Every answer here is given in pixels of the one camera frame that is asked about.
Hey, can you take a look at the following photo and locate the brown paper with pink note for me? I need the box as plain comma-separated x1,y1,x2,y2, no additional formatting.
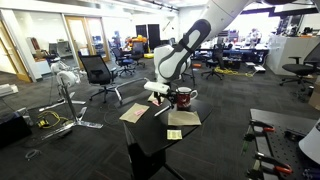
147,92,161,107

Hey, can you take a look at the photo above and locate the black office chair centre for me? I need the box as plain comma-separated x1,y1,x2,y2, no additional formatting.
201,44,224,79

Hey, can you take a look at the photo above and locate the wooden door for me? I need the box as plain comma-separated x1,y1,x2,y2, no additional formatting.
65,16,110,62

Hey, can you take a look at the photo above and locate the white cabinet counter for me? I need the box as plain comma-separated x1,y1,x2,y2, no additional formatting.
266,35,320,76

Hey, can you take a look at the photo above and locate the yellow cable on floor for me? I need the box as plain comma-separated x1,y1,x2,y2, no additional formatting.
35,110,69,130

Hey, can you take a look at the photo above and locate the silver metal floor stand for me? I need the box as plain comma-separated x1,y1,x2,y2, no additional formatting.
39,60,103,140

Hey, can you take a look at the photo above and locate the black office chair right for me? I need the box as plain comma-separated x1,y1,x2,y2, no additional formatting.
279,44,320,91

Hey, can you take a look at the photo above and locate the black mesh office chair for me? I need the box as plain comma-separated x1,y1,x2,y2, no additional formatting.
80,55,117,102

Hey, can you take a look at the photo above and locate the orange handled clamp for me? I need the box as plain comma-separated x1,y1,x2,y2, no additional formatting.
249,120,275,132
254,152,293,175

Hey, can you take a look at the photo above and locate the small white paper note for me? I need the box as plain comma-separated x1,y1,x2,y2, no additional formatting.
167,130,182,140

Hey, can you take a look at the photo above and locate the black perforated workbench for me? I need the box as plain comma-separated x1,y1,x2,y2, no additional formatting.
242,109,320,180

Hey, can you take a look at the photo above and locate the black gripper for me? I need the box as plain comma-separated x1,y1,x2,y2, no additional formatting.
154,91,177,108

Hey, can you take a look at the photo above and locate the large brown paper envelope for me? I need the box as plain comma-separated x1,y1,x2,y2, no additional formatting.
168,111,201,126

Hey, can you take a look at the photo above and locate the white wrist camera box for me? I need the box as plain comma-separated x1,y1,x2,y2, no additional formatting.
144,81,170,94

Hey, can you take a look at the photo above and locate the black side table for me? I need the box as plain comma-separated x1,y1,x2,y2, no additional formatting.
117,89,214,180

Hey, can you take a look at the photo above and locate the orange handled clamp lower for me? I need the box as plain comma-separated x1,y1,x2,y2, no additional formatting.
254,152,293,175

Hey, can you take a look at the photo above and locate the white and blue pen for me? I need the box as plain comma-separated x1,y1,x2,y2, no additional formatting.
154,105,171,117

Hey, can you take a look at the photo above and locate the brown envelope with pink label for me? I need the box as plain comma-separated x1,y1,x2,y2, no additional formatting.
120,103,149,123

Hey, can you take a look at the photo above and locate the blue office chair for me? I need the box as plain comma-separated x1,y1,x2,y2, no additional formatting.
112,48,135,76

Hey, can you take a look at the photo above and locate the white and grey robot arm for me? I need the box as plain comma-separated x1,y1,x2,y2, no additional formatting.
154,0,295,106

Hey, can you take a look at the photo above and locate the yellow hose coil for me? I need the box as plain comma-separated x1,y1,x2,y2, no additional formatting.
213,66,255,78

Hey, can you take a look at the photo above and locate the red and white mug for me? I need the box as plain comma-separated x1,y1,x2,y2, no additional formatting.
176,87,198,109

